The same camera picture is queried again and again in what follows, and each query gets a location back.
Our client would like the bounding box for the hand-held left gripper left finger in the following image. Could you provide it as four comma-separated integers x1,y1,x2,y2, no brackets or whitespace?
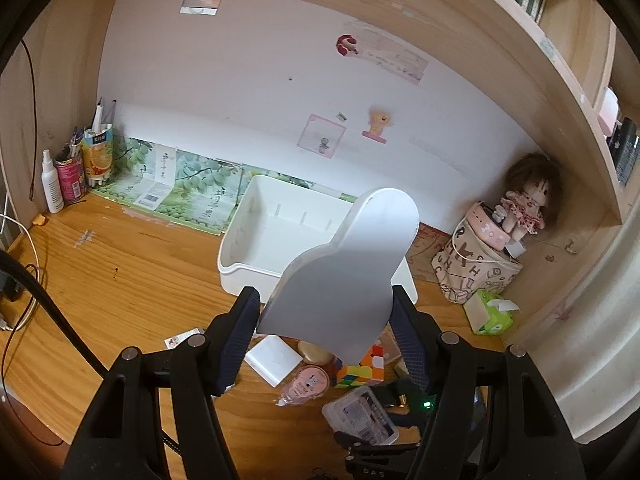
67,286,262,480

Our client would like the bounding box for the white cable on bag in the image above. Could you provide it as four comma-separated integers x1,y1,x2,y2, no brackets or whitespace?
449,200,507,267

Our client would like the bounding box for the black box on shelf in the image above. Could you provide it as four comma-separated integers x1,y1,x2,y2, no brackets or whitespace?
609,117,640,189

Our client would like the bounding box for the thick black cable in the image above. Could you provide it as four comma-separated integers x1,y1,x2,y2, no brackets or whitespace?
0,249,109,377

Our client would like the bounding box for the beige round zip case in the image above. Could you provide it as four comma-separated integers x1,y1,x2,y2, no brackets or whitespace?
299,340,335,366

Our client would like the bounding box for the round pink lidded container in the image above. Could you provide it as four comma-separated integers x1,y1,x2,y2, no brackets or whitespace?
276,364,332,408

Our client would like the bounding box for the yellow bear wall sticker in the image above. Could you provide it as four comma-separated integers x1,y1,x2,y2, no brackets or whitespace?
362,108,394,145

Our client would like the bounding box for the wooden shelf unit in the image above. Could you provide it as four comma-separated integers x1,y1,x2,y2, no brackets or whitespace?
0,0,635,356

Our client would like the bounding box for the brown haired doll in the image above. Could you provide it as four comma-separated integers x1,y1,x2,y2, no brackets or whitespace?
494,153,562,242

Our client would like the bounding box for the white power bank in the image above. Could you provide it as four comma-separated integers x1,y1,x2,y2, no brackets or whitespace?
244,335,304,389

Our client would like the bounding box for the white printed paper box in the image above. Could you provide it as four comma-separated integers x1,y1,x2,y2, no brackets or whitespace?
133,143,177,209

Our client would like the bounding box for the colourful puzzle cube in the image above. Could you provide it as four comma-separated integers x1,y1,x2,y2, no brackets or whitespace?
335,344,386,389

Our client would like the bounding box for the thin black cable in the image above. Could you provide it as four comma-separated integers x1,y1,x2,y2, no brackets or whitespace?
19,39,42,203

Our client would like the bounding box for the white spray bottle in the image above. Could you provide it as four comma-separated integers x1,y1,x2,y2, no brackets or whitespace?
41,149,65,214

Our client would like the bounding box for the pink can pen holder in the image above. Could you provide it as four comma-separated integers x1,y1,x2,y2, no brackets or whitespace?
53,144,87,204

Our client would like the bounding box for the white plastic storage bin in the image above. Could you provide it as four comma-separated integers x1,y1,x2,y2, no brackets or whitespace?
217,175,419,306

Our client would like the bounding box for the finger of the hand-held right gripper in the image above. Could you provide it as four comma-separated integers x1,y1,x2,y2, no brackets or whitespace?
334,431,419,457

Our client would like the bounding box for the letter printed canvas bag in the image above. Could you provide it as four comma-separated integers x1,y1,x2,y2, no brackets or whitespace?
431,202,524,304

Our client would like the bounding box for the black power adapter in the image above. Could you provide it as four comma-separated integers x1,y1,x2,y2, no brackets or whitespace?
0,271,24,304

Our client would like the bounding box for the red sticker wall note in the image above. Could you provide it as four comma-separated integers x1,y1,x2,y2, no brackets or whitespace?
335,19,430,84

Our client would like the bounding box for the white plastic board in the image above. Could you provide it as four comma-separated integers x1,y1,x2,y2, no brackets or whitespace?
256,187,421,366

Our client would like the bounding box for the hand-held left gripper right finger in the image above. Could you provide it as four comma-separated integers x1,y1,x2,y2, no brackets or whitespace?
390,285,586,480

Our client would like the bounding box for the green tissue pack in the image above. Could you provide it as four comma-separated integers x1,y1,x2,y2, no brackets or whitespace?
463,289,519,336

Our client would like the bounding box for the pink square wall note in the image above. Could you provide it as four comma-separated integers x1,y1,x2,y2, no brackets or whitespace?
298,113,347,160

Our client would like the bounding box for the pink box on shelf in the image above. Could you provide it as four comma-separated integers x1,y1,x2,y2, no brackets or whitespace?
597,86,621,139

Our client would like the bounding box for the clear labelled plastic box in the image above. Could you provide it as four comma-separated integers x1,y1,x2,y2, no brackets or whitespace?
321,386,401,446

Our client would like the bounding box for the small sticker card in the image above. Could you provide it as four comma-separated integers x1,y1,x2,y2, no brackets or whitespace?
164,328,206,350

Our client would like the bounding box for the pink round pouch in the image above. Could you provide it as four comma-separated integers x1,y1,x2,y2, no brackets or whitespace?
466,202,512,249

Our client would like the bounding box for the cardboard with red drawing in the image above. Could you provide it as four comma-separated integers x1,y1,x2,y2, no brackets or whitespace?
404,222,453,283

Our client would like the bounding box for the green leaf printed board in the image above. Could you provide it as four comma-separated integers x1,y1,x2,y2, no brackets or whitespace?
89,136,358,237

